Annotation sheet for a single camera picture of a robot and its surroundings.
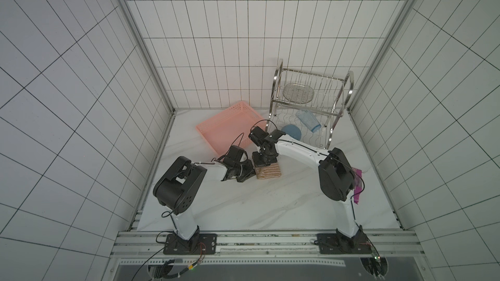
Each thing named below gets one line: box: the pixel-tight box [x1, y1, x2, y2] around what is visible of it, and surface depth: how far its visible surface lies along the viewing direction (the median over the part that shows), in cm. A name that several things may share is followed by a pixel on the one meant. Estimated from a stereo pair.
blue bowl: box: [281, 124, 303, 141], surface depth 103 cm
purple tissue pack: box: [352, 167, 362, 205], surface depth 85 cm
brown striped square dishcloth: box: [255, 162, 282, 180], surface depth 90 cm
